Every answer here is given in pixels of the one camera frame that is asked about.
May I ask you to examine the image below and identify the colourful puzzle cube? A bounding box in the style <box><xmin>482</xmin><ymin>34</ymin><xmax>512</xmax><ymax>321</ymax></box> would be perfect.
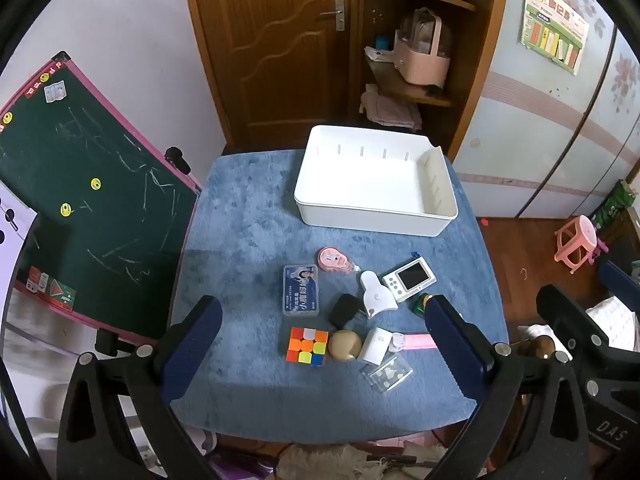
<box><xmin>285</xmin><ymin>327</ymin><xmax>329</xmax><ymax>367</ymax></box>

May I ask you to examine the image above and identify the white handheld game console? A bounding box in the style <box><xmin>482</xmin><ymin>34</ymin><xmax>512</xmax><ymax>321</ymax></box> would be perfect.
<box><xmin>382</xmin><ymin>259</ymin><xmax>437</xmax><ymax>303</ymax></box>

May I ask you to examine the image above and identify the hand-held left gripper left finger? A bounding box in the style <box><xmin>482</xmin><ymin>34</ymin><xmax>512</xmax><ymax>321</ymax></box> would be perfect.
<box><xmin>56</xmin><ymin>295</ymin><xmax>223</xmax><ymax>480</ymax></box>

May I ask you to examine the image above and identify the floral wardrobe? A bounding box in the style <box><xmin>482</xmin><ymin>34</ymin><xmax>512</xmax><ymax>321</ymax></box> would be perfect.
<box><xmin>452</xmin><ymin>0</ymin><xmax>640</xmax><ymax>221</ymax></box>

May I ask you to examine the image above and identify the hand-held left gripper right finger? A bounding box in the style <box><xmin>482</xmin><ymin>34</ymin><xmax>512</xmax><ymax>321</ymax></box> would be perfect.
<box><xmin>424</xmin><ymin>294</ymin><xmax>591</xmax><ymax>480</ymax></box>

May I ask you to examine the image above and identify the red and green chalk box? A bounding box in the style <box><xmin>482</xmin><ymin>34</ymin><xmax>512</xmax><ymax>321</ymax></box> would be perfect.
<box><xmin>26</xmin><ymin>266</ymin><xmax>77</xmax><ymax>307</ymax></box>

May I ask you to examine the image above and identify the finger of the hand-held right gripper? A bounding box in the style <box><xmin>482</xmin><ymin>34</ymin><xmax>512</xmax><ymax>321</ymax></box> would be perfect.
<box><xmin>597</xmin><ymin>259</ymin><xmax>640</xmax><ymax>306</ymax></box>
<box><xmin>536</xmin><ymin>284</ymin><xmax>615</xmax><ymax>361</ymax></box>

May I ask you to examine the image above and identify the small white box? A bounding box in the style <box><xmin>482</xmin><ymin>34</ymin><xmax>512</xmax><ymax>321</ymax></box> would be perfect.
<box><xmin>357</xmin><ymin>327</ymin><xmax>393</xmax><ymax>366</ymax></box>

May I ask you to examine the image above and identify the black power adapter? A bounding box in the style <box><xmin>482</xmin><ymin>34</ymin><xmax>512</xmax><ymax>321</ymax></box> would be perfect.
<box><xmin>328</xmin><ymin>293</ymin><xmax>368</xmax><ymax>331</ymax></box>

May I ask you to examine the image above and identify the wall poster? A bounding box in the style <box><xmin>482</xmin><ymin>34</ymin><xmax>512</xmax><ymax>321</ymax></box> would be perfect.
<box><xmin>520</xmin><ymin>0</ymin><xmax>590</xmax><ymax>76</ymax></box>

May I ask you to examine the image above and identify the pink plastic stool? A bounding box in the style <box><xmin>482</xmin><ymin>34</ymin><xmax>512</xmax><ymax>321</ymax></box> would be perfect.
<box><xmin>555</xmin><ymin>215</ymin><xmax>608</xmax><ymax>273</ymax></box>

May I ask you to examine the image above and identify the green bag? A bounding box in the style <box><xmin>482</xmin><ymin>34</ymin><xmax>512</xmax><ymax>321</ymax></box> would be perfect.
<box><xmin>592</xmin><ymin>180</ymin><xmax>630</xmax><ymax>233</ymax></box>

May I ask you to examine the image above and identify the green chalkboard with pink frame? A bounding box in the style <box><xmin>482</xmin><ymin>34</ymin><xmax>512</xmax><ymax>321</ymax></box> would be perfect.
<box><xmin>0</xmin><ymin>51</ymin><xmax>203</xmax><ymax>356</ymax></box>

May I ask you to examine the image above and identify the white plastic storage box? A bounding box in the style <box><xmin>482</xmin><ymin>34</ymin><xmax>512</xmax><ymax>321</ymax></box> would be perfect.
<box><xmin>293</xmin><ymin>125</ymin><xmax>459</xmax><ymax>238</ymax></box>

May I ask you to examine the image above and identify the blue card box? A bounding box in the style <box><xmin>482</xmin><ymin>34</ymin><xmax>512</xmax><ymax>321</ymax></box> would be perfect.
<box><xmin>282</xmin><ymin>265</ymin><xmax>321</xmax><ymax>317</ymax></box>

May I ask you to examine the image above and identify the clear plastic bag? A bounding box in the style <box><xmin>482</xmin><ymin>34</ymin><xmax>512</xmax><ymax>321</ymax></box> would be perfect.
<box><xmin>360</xmin><ymin>355</ymin><xmax>413</xmax><ymax>395</ymax></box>

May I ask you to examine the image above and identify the pink correction tape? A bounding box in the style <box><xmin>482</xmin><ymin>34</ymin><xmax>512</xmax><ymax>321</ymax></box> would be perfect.
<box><xmin>316</xmin><ymin>246</ymin><xmax>362</xmax><ymax>275</ymax></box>

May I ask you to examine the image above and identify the pink and white clip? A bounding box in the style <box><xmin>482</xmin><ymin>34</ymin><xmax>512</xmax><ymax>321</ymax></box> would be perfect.
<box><xmin>389</xmin><ymin>332</ymin><xmax>437</xmax><ymax>353</ymax></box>

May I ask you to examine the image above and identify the white plastic handheld device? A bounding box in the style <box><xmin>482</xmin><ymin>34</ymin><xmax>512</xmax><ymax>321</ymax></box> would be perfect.
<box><xmin>359</xmin><ymin>270</ymin><xmax>398</xmax><ymax>320</ymax></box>

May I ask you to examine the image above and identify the metal door handle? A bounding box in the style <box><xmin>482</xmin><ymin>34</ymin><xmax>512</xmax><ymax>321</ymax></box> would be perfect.
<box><xmin>320</xmin><ymin>0</ymin><xmax>347</xmax><ymax>32</ymax></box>

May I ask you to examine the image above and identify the wooden shelf cabinet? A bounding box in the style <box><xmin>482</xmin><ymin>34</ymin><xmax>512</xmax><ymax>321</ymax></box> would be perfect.
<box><xmin>350</xmin><ymin>0</ymin><xmax>511</xmax><ymax>161</ymax></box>

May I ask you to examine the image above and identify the beige ball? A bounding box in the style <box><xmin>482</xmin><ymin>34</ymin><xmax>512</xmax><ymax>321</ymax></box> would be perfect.
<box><xmin>327</xmin><ymin>330</ymin><xmax>362</xmax><ymax>362</ymax></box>

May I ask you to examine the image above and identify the pink plastic basket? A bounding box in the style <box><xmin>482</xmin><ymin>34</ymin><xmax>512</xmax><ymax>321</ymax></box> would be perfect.
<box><xmin>394</xmin><ymin>7</ymin><xmax>453</xmax><ymax>86</ymax></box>

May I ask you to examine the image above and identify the brown wooden door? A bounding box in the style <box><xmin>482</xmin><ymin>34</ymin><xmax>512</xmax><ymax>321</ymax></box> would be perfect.
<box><xmin>181</xmin><ymin>0</ymin><xmax>362</xmax><ymax>153</ymax></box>

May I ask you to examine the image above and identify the white board with black dots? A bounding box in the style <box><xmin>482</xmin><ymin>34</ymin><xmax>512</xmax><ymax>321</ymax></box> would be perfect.
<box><xmin>0</xmin><ymin>182</ymin><xmax>38</xmax><ymax>311</ymax></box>

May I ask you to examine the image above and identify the black easel knob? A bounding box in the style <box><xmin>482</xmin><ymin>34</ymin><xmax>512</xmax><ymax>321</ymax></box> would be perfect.
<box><xmin>165</xmin><ymin>146</ymin><xmax>192</xmax><ymax>173</ymax></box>

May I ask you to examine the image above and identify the folded pink cloth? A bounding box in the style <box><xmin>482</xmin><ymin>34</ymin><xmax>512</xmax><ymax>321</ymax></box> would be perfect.
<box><xmin>360</xmin><ymin>84</ymin><xmax>423</xmax><ymax>128</ymax></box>

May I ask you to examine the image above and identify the white pillow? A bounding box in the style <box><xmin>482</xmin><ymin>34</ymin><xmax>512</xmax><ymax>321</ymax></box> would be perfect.
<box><xmin>585</xmin><ymin>295</ymin><xmax>640</xmax><ymax>352</ymax></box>

